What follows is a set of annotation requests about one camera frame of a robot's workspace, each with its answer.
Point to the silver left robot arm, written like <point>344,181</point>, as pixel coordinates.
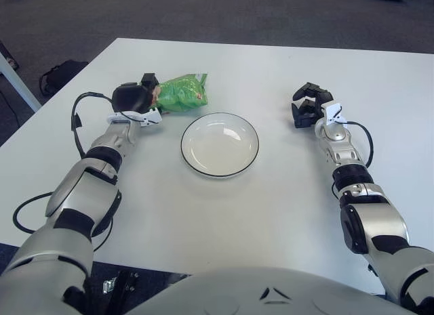
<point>78,193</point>

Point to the black backpack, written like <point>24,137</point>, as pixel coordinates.
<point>64,74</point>

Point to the dark chair base leg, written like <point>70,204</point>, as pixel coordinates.
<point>10,61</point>

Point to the green snack bag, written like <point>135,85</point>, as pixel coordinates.
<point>183,95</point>

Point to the white table leg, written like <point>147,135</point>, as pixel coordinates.
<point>20,84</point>

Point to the grey robot torso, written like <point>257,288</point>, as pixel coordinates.
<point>271,294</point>

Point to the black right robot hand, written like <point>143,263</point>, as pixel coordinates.
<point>305,113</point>

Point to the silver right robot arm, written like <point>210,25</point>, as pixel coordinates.
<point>379,216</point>

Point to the white plate black rim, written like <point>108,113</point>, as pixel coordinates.
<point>220,145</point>

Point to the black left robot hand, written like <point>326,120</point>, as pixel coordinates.
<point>130,98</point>

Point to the black frame bar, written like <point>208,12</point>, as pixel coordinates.
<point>127,288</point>

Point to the shiny metal clamp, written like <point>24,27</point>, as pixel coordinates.
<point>109,285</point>

